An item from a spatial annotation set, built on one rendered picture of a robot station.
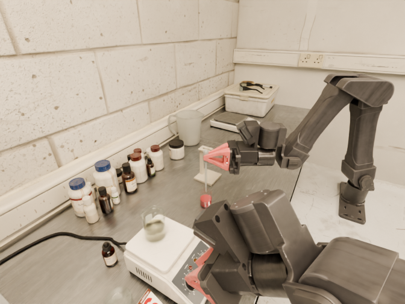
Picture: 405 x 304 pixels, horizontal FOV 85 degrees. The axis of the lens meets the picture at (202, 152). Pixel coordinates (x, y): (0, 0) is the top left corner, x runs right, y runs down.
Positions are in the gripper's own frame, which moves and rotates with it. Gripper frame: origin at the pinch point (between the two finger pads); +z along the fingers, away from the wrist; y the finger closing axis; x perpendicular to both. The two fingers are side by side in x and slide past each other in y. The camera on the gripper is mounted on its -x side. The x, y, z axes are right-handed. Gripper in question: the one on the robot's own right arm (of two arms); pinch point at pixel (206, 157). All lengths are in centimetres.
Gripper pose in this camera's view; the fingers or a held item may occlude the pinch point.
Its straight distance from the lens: 65.2
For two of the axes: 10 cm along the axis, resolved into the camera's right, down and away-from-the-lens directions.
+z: -10.0, 0.1, -0.2
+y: 0.2, 4.9, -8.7
